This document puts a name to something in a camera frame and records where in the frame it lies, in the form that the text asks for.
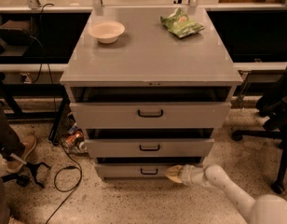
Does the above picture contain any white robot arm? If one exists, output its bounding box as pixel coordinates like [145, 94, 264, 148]
[166, 164, 287, 224]

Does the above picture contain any grey metal drawer cabinet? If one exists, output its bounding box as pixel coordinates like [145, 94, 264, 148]
[60, 6, 243, 173]

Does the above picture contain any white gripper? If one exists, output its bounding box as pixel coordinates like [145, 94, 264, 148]
[165, 164, 206, 186]

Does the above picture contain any orange can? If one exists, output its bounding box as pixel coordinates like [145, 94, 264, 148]
[65, 132, 84, 147]

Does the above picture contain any dark box on shelf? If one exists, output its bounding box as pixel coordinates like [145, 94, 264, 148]
[0, 20, 34, 46]

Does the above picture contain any grey top drawer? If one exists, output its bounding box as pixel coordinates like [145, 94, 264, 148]
[70, 102, 230, 129]

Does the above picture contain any green chip bag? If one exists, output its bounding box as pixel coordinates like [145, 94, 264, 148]
[160, 8, 205, 39]

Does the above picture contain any black power cable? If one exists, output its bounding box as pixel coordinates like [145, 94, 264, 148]
[44, 143, 83, 224]

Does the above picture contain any grey bottom drawer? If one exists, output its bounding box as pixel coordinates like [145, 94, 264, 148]
[95, 157, 203, 180]

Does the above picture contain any grey drawer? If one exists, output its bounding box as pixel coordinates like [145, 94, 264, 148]
[85, 139, 214, 158]
[95, 157, 203, 180]
[70, 102, 230, 129]

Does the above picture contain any white bowl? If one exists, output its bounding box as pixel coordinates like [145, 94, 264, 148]
[89, 21, 125, 44]

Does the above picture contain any dark trouser leg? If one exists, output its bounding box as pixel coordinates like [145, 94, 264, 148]
[0, 103, 25, 161]

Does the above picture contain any grey middle drawer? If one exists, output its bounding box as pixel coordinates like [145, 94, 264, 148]
[85, 139, 214, 158]

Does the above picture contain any tan shoe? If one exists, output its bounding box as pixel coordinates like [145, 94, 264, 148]
[7, 134, 37, 174]

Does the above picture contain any black chair base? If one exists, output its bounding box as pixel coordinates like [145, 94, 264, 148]
[2, 161, 52, 189]

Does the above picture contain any black office chair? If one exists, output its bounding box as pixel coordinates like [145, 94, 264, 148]
[232, 66, 287, 194]

